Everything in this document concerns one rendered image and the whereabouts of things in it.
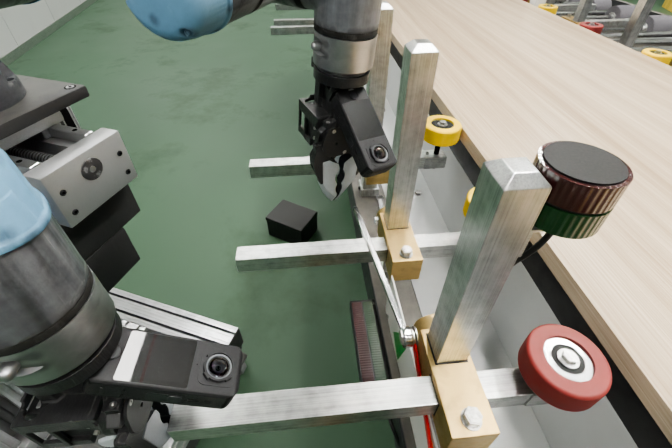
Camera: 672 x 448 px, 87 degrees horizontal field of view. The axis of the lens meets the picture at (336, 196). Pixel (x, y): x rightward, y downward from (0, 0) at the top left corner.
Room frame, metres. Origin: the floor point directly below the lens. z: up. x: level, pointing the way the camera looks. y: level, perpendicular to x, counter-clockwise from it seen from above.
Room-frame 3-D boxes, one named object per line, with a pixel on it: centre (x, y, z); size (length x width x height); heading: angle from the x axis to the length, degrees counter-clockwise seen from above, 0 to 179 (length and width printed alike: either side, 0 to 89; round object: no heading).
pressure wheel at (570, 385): (0.18, -0.24, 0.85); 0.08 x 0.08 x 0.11
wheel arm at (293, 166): (0.66, -0.03, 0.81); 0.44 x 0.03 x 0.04; 95
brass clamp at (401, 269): (0.43, -0.11, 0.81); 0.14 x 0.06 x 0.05; 5
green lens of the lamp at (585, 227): (0.21, -0.18, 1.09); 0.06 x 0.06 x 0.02
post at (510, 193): (0.21, -0.13, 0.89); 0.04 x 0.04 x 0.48; 5
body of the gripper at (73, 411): (0.13, 0.21, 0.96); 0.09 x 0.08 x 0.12; 95
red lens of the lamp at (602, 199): (0.21, -0.18, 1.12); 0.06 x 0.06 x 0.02
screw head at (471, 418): (0.13, -0.14, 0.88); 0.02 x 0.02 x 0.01
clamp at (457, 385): (0.18, -0.13, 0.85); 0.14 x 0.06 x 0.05; 5
